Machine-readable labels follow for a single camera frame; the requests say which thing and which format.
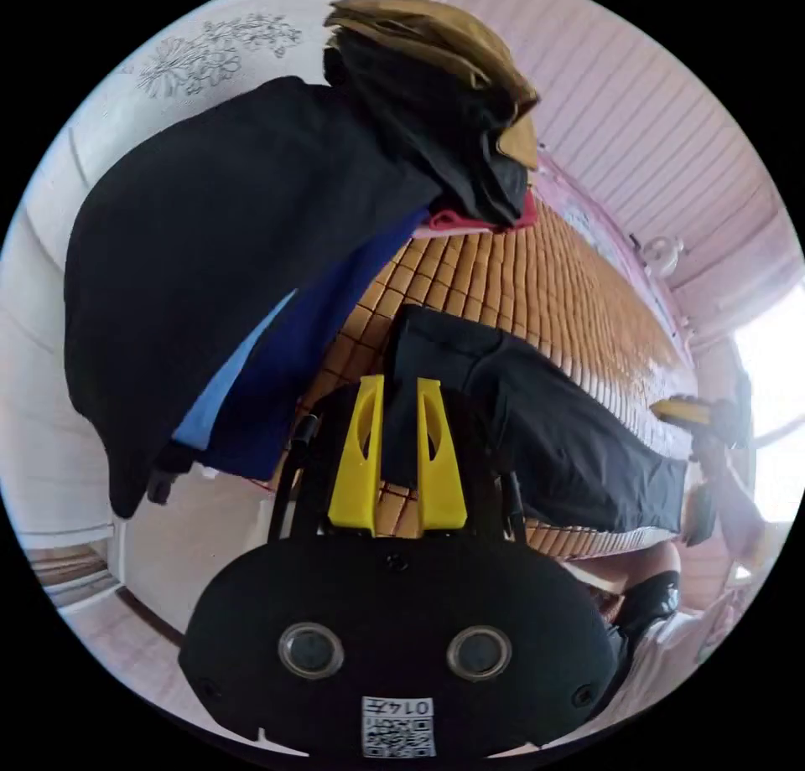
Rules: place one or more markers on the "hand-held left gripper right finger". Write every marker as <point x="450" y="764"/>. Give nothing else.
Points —
<point x="443" y="488"/>

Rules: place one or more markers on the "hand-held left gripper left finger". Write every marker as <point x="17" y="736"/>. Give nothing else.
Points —
<point x="352" y="482"/>

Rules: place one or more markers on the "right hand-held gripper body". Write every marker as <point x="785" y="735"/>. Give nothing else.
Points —
<point x="729" y="416"/>

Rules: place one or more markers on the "black pants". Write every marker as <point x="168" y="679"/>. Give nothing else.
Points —
<point x="566" y="431"/>

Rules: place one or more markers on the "person's right forearm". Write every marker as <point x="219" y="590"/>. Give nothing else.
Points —
<point x="742" y="504"/>

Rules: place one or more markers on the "person's right hand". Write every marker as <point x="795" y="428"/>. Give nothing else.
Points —
<point x="709" y="466"/>

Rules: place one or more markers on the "window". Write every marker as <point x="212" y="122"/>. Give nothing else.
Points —
<point x="770" y="406"/>

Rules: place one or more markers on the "person's body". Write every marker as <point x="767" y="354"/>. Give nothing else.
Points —
<point x="654" y="607"/>

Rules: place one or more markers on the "pile of clothes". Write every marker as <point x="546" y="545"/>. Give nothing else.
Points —
<point x="239" y="230"/>

